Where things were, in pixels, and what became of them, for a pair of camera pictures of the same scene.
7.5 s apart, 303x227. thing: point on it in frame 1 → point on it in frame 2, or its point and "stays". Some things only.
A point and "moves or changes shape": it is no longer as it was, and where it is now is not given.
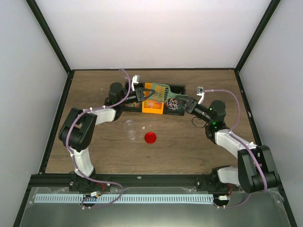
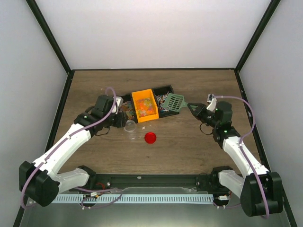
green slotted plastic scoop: [163, 93] → [174, 102]
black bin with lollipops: [172, 106] → [161, 94]
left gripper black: [140, 90] → [121, 122]
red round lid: [150, 137] stays
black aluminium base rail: [128, 180] stays
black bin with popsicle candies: [134, 106] moves or changes shape
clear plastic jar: [129, 126] stays
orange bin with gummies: [150, 105] moves or changes shape
